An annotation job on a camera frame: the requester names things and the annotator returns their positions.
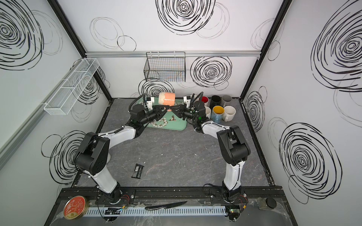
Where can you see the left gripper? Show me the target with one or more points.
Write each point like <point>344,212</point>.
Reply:
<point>157,111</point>

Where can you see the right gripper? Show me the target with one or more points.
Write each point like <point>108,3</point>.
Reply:
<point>182,109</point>

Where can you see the cream white mug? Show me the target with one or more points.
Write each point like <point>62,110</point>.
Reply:
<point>205,100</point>

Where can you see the blue mug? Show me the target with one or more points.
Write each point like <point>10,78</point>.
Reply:
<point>217,114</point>

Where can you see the black mug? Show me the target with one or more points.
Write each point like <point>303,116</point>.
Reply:
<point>214,101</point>

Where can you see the green floral tray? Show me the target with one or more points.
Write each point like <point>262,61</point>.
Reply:
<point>169,122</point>

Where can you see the grey brown mug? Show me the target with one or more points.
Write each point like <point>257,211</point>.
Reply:
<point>226,100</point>

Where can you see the speckled cream mug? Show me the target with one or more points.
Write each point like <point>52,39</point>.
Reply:
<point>229,113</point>

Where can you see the orange cream mug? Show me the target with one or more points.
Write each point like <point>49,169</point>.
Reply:
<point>166,98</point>

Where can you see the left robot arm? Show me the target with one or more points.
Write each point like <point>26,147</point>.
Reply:
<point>92,154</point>

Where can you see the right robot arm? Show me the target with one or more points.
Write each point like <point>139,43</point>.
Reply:
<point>234,148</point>

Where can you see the white mesh shelf basket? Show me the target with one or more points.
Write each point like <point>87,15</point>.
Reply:
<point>72,87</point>

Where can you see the black knife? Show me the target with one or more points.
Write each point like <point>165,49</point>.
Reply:
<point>165,206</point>

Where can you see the red round tin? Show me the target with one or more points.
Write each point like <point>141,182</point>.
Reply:
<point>75,207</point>

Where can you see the dark lidded jar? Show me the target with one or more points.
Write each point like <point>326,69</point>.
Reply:
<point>266,204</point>

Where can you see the black wire basket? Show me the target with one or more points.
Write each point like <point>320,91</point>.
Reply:
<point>166,66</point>

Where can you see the white slotted cable duct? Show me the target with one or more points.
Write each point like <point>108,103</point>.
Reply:
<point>141,211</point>

